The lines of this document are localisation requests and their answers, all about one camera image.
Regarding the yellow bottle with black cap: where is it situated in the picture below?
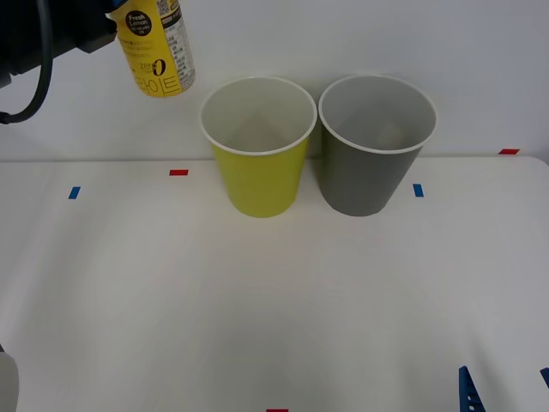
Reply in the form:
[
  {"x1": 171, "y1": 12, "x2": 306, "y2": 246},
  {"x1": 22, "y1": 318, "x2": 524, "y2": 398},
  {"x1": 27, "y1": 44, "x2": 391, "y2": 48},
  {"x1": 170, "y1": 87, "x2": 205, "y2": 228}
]
[{"x1": 105, "y1": 0, "x2": 196, "y2": 99}]

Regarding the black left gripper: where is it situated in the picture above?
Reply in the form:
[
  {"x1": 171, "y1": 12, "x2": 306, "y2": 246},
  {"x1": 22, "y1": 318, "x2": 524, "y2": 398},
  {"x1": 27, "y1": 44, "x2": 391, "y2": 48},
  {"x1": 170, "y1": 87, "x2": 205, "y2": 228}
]
[{"x1": 0, "y1": 0, "x2": 129, "y2": 82}]

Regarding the grey plastic waste bin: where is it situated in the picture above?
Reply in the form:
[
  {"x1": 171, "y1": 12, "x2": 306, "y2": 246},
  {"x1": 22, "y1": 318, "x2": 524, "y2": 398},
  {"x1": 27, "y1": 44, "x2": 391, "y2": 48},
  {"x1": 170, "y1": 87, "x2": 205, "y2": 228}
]
[{"x1": 317, "y1": 75, "x2": 437, "y2": 218}]

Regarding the yellow-green plastic waste bin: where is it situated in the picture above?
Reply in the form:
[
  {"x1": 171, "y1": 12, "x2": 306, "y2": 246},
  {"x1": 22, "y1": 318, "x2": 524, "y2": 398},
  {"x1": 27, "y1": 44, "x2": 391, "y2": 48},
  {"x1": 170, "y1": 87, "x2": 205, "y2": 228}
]
[{"x1": 200, "y1": 76, "x2": 318, "y2": 219}]

